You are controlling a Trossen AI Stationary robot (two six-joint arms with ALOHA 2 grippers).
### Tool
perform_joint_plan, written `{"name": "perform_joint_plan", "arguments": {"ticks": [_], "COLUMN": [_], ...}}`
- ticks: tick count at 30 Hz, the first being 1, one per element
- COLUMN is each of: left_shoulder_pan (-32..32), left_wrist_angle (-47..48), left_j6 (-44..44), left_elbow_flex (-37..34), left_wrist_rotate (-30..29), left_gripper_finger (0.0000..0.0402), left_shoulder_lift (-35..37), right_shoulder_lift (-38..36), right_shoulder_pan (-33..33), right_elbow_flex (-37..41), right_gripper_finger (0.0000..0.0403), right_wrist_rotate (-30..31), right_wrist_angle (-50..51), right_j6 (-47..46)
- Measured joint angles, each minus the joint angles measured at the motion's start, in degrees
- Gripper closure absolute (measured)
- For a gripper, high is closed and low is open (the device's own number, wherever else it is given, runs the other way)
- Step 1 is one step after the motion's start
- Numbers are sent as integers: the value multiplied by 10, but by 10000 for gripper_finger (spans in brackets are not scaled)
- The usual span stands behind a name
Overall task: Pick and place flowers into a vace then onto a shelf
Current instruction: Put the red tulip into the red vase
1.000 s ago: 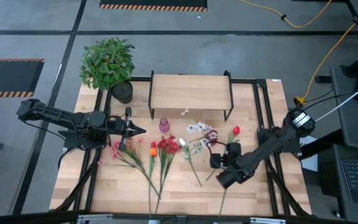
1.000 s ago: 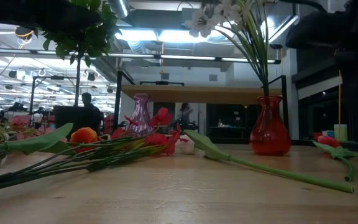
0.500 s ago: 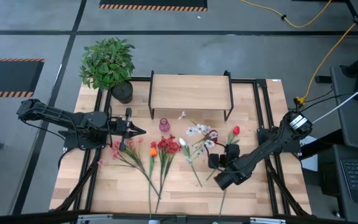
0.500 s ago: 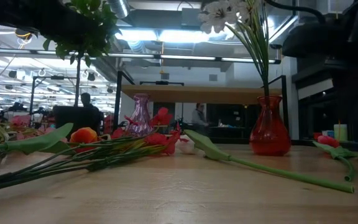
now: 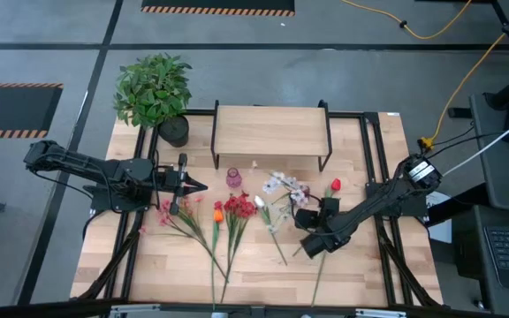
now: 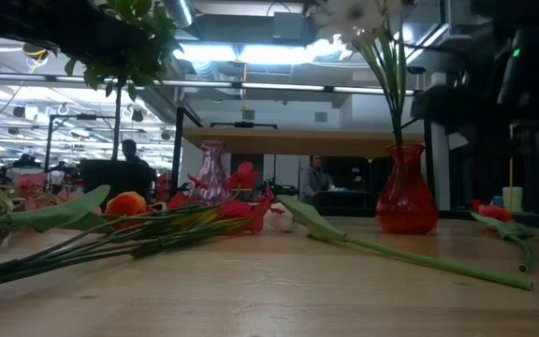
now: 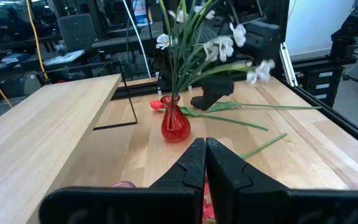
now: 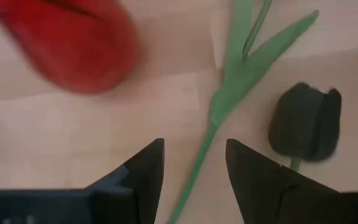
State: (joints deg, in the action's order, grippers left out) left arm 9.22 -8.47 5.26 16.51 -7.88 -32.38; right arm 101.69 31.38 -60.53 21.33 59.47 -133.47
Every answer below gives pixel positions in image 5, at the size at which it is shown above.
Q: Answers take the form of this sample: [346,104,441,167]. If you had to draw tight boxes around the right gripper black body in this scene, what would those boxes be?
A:
[296,197,351,260]

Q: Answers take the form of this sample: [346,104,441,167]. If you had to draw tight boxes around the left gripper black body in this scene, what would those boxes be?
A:
[151,153,188,216]

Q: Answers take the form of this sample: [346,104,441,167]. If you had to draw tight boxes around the pink artificial flower bunch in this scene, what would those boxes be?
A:
[138,196,229,283]

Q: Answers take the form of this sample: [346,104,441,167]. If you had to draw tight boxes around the pink glass vase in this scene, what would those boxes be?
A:
[225,166,243,190]

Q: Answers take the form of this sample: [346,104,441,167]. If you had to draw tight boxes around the red artificial flower bunch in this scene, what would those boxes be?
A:
[214,191,258,305]

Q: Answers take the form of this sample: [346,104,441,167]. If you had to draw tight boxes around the white artificial tulip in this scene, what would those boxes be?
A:
[253,195,289,267]

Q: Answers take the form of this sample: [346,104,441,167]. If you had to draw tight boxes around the white artificial flower bunch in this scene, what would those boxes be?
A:
[250,160,312,234]

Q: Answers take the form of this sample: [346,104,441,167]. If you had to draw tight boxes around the wooden shelf black metal legs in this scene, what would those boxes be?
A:
[209,99,334,173]

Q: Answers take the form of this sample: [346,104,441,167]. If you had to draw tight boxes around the green potted plant black pot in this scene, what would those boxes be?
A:
[111,52,194,149]

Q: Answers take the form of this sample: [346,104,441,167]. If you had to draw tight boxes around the white paper sheet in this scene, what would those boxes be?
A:
[425,190,453,245]

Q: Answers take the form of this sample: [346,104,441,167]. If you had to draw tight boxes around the dark desk with keyboard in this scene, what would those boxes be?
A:
[451,205,509,318]

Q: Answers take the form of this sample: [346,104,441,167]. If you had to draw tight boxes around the wide black hazard-striped mat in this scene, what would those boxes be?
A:
[0,82,65,140]

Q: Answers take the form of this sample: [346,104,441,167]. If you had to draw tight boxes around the long black hazard-striped mat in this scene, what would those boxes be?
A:
[141,0,296,18]

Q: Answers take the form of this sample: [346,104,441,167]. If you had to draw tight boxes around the black crossbar silver brackets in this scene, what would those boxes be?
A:
[0,298,509,318]

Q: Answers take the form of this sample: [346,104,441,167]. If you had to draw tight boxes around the dark grey side desk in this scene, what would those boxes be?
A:
[469,92,509,216]

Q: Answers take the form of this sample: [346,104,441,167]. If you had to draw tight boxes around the black aluminium table frame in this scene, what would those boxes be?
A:
[69,108,444,310]

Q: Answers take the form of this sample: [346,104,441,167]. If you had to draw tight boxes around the yellow hanging cable with plug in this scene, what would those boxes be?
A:
[417,3,509,151]

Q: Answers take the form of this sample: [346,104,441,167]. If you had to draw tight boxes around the white cable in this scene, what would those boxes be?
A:
[439,110,509,178]

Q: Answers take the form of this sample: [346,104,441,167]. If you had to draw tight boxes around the yellow floor cable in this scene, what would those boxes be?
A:
[340,0,475,41]

